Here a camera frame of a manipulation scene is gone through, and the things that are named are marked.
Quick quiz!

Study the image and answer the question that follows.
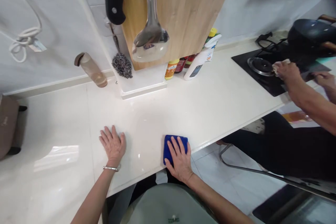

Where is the person's right hand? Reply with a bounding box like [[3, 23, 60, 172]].
[[164, 135, 195, 183]]

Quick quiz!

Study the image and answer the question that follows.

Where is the person's left hand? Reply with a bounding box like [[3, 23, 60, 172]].
[[99, 125, 127, 167]]

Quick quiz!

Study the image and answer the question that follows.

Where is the blue cleaning cloth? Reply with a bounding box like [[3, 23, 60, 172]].
[[163, 134, 190, 167]]

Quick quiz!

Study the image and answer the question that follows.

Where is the person's body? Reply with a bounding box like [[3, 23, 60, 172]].
[[104, 173, 219, 224]]

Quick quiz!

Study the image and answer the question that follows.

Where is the clear bottle with brown lid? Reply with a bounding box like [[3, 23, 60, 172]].
[[74, 51, 109, 88]]

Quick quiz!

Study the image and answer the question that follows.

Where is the orange bottle with yellow cap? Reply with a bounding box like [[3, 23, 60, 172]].
[[164, 58, 180, 81]]

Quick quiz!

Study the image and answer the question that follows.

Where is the dark red sauce bottle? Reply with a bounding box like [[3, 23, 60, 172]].
[[174, 56, 189, 74]]

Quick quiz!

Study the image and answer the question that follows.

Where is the white spray bottle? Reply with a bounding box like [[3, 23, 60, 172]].
[[183, 34, 223, 82]]

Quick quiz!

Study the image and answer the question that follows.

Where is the brown bag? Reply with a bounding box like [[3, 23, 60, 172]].
[[0, 93, 28, 160]]

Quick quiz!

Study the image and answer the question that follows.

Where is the metal spatula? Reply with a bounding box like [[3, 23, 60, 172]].
[[132, 0, 170, 63]]

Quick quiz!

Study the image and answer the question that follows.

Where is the black gas stove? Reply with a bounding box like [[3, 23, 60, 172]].
[[231, 41, 332, 97]]

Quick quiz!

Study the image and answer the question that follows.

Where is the orange packet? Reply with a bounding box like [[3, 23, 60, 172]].
[[282, 111, 314, 124]]

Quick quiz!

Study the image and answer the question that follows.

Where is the green bottle with yellow cap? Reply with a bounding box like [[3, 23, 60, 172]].
[[202, 27, 219, 49]]

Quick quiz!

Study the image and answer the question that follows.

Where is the beige rag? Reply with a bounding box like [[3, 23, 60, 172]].
[[272, 59, 291, 74]]

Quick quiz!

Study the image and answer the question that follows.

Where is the black pot support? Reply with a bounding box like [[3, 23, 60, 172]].
[[255, 31, 289, 52]]

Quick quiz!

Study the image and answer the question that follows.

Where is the wooden cutting board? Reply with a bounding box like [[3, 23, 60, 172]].
[[121, 0, 238, 71]]

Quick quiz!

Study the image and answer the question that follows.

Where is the metal stool frame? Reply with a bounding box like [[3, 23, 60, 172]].
[[219, 143, 336, 201]]

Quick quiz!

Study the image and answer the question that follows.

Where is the steel wool scrubber with handle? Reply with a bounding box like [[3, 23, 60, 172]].
[[108, 21, 133, 79]]

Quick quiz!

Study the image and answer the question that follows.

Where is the white cable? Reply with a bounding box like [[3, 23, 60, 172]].
[[0, 0, 48, 63]]

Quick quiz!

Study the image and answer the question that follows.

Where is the black wok with wooden handles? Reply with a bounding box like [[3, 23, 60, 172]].
[[287, 14, 336, 60]]

